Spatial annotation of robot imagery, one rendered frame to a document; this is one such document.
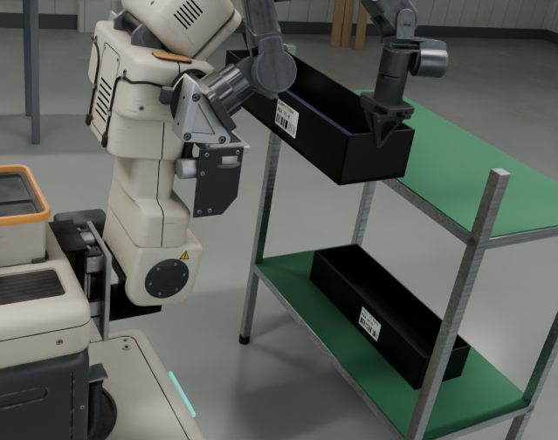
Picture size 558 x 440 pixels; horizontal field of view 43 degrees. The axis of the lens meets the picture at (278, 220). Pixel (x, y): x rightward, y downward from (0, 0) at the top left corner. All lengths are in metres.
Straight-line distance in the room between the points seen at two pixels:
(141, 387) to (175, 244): 0.55
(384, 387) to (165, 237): 0.80
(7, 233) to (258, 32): 0.60
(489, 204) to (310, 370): 1.24
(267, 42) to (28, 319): 0.66
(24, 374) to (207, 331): 1.30
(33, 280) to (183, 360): 1.15
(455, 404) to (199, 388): 0.85
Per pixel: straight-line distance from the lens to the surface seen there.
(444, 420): 1.97
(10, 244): 1.44
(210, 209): 1.51
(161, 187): 1.52
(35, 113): 3.96
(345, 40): 6.94
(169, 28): 1.36
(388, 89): 1.40
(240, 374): 2.47
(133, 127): 1.42
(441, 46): 1.44
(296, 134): 1.57
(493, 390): 2.13
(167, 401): 1.94
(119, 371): 2.02
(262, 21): 1.31
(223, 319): 2.70
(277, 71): 1.28
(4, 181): 1.59
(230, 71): 1.29
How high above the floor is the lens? 1.61
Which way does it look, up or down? 28 degrees down
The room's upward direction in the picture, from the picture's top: 10 degrees clockwise
